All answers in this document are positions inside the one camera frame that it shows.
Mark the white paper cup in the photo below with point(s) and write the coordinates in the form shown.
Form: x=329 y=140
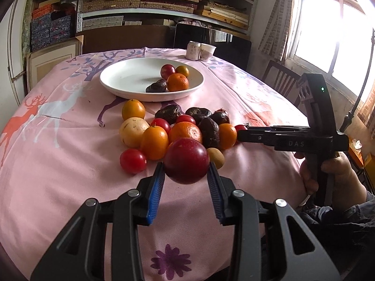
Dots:
x=207 y=52

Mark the person's right hand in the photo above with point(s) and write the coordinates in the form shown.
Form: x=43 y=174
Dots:
x=345 y=181

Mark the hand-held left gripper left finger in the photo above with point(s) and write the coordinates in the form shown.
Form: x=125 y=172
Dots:
x=155 y=194

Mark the white drink can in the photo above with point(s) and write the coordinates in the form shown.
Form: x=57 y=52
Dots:
x=193 y=50

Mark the large red plum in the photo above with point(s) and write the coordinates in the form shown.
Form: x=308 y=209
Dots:
x=186 y=161

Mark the black metal stand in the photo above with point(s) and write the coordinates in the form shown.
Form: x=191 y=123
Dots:
x=350 y=115

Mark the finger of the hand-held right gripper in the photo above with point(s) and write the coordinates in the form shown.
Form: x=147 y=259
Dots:
x=287 y=129
x=255 y=137

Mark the stack of blue floral boxes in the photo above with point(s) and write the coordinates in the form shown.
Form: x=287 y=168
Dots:
x=49 y=32

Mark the white metal shelf unit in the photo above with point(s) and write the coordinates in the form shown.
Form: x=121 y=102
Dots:
x=79 y=5

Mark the green marbled slab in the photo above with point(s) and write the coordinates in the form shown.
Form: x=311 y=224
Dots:
x=27 y=23

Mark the brick pattern curtain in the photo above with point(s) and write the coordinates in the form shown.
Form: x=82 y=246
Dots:
x=278 y=20

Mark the tan kiwi fruit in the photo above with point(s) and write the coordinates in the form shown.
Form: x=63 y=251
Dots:
x=216 y=158

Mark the stack of grey patterned boxes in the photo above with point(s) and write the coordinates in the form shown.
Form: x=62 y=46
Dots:
x=102 y=22

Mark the brown wooden cabinet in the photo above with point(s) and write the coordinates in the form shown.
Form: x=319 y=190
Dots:
x=126 y=39

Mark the person's right forearm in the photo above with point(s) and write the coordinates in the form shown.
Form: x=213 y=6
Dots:
x=351 y=228

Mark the dark purple passion fruit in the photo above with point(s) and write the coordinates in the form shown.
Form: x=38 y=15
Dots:
x=209 y=131
x=198 y=113
x=219 y=117
x=156 y=86
x=167 y=114

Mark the dark wooden chair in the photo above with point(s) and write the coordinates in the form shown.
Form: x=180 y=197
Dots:
x=281 y=79

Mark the pale yellow round fruit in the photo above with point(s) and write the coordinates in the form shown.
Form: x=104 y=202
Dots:
x=132 y=131

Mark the bright window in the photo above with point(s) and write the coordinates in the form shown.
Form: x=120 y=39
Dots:
x=316 y=29

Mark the large orange tangerine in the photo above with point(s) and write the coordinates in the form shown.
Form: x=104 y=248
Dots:
x=185 y=132

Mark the pale framed picture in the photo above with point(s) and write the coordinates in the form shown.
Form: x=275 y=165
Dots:
x=49 y=61

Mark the small yellow orange citrus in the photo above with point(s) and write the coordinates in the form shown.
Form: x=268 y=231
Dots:
x=182 y=70

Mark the white plate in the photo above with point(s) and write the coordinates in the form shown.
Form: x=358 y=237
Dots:
x=129 y=77

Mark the stack of yellow wooden boxes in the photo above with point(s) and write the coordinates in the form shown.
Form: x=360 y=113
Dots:
x=222 y=13

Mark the pink printed tablecloth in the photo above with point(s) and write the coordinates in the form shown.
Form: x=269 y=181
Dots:
x=73 y=152

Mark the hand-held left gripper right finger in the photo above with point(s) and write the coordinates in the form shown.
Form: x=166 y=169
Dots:
x=215 y=196

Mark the white board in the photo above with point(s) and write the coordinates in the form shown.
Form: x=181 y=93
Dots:
x=14 y=58

